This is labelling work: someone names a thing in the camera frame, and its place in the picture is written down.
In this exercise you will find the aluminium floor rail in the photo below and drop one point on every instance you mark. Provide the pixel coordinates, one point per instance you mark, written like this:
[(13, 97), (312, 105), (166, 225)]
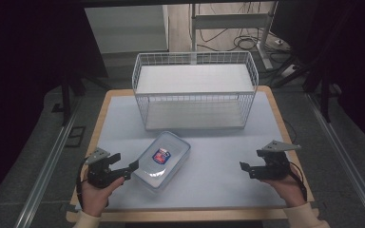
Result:
[(345, 158), (46, 172)]

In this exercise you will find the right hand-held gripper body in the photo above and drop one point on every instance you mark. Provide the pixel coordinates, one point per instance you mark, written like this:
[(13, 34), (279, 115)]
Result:
[(275, 164)]

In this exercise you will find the person's left hand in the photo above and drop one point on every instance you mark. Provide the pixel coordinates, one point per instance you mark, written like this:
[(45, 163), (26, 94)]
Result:
[(95, 198)]

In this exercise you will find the clear plastic food container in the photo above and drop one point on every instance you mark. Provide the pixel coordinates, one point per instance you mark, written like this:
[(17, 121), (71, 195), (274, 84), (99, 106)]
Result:
[(162, 160)]

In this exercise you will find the person's right hand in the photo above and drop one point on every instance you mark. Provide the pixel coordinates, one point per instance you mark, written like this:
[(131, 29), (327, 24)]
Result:
[(288, 190)]

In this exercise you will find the white metal stand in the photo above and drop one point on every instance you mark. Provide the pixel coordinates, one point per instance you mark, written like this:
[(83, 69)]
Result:
[(231, 20)]

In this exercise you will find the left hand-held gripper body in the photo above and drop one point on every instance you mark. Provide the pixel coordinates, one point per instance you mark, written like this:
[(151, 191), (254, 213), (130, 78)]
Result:
[(99, 172)]

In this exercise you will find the black tripod stand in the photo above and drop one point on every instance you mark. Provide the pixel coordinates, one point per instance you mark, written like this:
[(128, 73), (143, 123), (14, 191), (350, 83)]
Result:
[(66, 98), (324, 95)]

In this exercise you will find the white power strip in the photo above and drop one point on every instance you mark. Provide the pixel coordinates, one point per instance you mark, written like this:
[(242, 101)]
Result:
[(288, 71)]

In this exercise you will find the white table mat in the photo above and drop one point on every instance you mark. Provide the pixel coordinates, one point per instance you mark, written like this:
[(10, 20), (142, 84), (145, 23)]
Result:
[(215, 177)]

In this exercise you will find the white cabinet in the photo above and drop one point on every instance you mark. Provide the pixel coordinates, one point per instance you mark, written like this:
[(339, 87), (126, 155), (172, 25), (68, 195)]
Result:
[(126, 28)]

